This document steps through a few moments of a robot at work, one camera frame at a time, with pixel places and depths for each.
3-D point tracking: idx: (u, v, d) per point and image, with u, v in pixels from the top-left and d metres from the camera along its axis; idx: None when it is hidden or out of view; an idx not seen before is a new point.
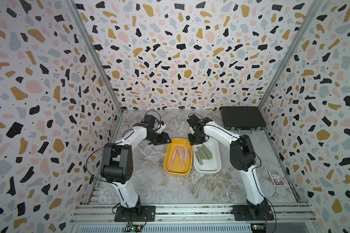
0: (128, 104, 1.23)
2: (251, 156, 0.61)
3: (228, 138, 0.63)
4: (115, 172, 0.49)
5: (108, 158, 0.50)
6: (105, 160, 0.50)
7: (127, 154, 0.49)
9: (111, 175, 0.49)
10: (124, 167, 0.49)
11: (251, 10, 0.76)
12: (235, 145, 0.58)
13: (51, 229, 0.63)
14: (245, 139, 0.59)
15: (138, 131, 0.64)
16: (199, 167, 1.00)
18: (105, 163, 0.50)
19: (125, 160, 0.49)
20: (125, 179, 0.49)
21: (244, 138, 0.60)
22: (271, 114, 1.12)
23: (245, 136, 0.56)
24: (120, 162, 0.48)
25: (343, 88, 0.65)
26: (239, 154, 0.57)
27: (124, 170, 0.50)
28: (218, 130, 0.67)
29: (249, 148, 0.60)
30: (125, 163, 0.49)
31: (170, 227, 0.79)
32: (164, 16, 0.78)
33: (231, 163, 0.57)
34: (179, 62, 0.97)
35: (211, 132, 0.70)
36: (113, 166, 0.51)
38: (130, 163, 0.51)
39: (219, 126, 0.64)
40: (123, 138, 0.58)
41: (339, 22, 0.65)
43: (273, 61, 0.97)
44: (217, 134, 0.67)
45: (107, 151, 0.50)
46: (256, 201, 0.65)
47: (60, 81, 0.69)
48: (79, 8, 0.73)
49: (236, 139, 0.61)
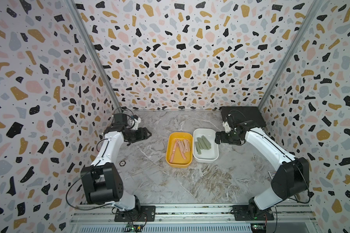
0: (128, 104, 1.23)
2: (302, 185, 0.46)
3: (279, 156, 0.49)
4: (105, 195, 0.44)
5: (92, 185, 0.43)
6: (88, 188, 0.43)
7: (112, 174, 0.44)
9: (100, 200, 0.44)
10: (114, 185, 0.44)
11: (251, 10, 0.76)
12: (286, 167, 0.45)
13: (51, 229, 0.63)
14: (302, 164, 0.45)
15: (113, 139, 0.56)
16: (198, 156, 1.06)
18: (90, 191, 0.43)
19: (112, 181, 0.44)
20: (118, 196, 0.45)
21: (301, 162, 0.46)
22: (271, 114, 1.12)
23: (303, 160, 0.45)
24: (108, 184, 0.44)
25: (343, 88, 0.65)
26: (288, 178, 0.44)
27: (114, 190, 0.44)
28: (265, 141, 0.54)
29: (303, 175, 0.45)
30: (113, 181, 0.44)
31: (169, 227, 0.79)
32: (164, 16, 0.78)
33: (272, 185, 0.50)
34: (179, 62, 0.97)
35: (259, 144, 0.55)
36: (101, 189, 0.45)
38: (118, 178, 0.46)
39: (270, 141, 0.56)
40: (100, 156, 0.49)
41: (339, 22, 0.65)
43: (273, 61, 0.97)
44: (265, 148, 0.53)
45: (88, 177, 0.43)
46: (261, 207, 0.63)
47: (60, 81, 0.69)
48: (79, 8, 0.73)
49: (289, 161, 0.47)
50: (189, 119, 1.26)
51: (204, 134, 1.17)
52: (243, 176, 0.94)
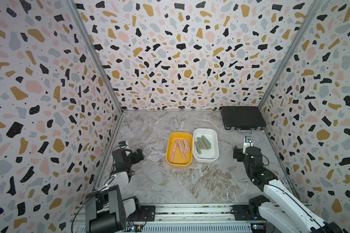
0: (128, 104, 1.23)
2: None
3: (305, 219, 0.45)
4: (107, 221, 0.41)
5: (94, 210, 0.42)
6: (91, 215, 0.41)
7: (116, 195, 0.44)
9: (100, 230, 0.40)
10: (116, 209, 0.43)
11: (251, 10, 0.76)
12: None
13: (51, 229, 0.63)
14: (333, 231, 0.41)
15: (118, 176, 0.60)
16: (198, 156, 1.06)
18: (91, 217, 0.41)
19: (115, 204, 0.43)
20: (121, 225, 0.41)
21: (331, 228, 0.42)
22: (271, 114, 1.12)
23: (332, 224, 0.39)
24: (111, 208, 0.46)
25: (343, 88, 0.65)
26: None
27: (117, 215, 0.42)
28: (288, 201, 0.50)
29: None
30: (116, 206, 0.43)
31: (169, 227, 0.79)
32: (164, 16, 0.78)
33: None
34: (179, 62, 0.97)
35: (279, 199, 0.52)
36: (102, 220, 0.42)
38: (121, 206, 0.44)
39: (291, 196, 0.52)
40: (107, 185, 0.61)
41: (339, 22, 0.65)
43: (273, 61, 0.97)
44: (287, 206, 0.49)
45: (92, 202, 0.43)
46: (261, 213, 0.64)
47: (60, 81, 0.69)
48: (79, 8, 0.73)
49: (319, 227, 0.42)
50: (189, 119, 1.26)
51: (204, 133, 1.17)
52: (243, 176, 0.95)
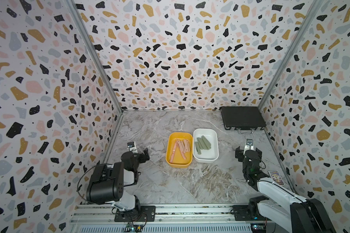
0: (128, 104, 1.23)
2: None
3: (288, 197, 0.50)
4: (105, 184, 0.47)
5: (98, 175, 0.49)
6: (94, 177, 0.48)
7: (119, 165, 0.52)
9: (98, 190, 0.45)
10: (116, 176, 0.48)
11: (251, 10, 0.76)
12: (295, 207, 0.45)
13: (51, 229, 0.63)
14: (315, 205, 0.44)
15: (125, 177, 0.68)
16: (198, 156, 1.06)
18: (94, 179, 0.48)
19: (117, 171, 0.50)
20: (116, 192, 0.45)
21: (313, 203, 0.45)
22: (272, 114, 1.12)
23: (315, 200, 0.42)
24: (113, 174, 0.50)
25: (343, 88, 0.65)
26: (303, 222, 0.42)
27: (116, 180, 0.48)
28: (274, 188, 0.56)
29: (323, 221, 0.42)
30: (117, 174, 0.49)
31: (169, 227, 0.79)
32: (164, 16, 0.78)
33: None
34: (179, 62, 0.97)
35: (267, 188, 0.58)
36: (103, 183, 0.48)
38: (121, 180, 0.48)
39: (277, 184, 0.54)
40: None
41: (339, 22, 0.65)
43: (273, 61, 0.97)
44: (273, 191, 0.55)
45: (98, 168, 0.51)
46: (261, 212, 0.64)
47: (60, 81, 0.69)
48: (79, 8, 0.73)
49: (302, 203, 0.46)
50: (189, 119, 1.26)
51: (205, 134, 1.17)
52: (243, 177, 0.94)
